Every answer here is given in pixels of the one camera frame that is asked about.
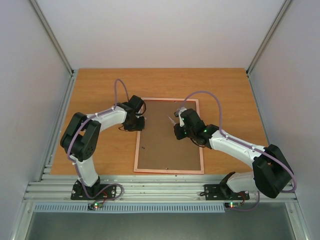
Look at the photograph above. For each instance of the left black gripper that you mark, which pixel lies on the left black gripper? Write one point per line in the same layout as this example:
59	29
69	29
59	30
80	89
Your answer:
140	128

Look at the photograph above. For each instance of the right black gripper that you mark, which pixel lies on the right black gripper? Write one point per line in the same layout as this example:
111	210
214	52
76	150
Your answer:
179	131

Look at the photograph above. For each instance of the red picture frame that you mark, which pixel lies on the red picture frame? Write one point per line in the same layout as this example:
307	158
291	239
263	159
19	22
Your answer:
157	149

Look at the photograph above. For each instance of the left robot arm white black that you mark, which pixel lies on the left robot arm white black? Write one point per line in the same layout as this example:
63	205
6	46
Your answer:
80	139

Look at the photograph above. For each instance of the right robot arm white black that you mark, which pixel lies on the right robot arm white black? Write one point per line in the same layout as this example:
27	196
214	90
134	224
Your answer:
270	172

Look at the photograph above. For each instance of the right small circuit board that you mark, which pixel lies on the right small circuit board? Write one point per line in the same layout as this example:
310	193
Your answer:
233	205

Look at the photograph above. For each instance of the small circuit board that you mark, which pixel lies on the small circuit board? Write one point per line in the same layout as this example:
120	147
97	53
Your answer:
233	205
95	206

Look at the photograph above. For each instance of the left small circuit board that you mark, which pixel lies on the left small circuit board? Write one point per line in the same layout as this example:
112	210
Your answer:
95	206

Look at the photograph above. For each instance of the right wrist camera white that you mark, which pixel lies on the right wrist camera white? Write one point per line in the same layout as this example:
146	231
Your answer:
178	114

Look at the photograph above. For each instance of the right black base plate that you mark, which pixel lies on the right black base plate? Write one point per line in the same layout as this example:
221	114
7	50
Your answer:
214	192

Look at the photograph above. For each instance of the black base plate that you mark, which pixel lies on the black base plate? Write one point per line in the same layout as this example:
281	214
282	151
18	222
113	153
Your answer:
214	192
96	192

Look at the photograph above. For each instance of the left aluminium corner post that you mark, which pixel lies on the left aluminium corner post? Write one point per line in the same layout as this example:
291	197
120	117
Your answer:
47	28

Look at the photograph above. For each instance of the aluminium corner post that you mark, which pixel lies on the aluminium corner post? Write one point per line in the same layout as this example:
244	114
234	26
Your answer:
286	4
47	28

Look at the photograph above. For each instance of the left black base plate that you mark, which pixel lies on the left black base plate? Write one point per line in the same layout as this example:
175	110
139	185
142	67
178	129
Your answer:
96	192

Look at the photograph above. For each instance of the aluminium front rail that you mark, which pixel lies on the aluminium front rail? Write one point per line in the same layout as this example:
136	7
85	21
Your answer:
147	188

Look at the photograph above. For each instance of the grey slotted cable duct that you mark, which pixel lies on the grey slotted cable duct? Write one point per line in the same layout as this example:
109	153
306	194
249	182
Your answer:
130	208

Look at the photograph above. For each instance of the right aluminium corner post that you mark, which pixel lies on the right aluminium corner post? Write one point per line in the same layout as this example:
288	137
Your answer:
286	4

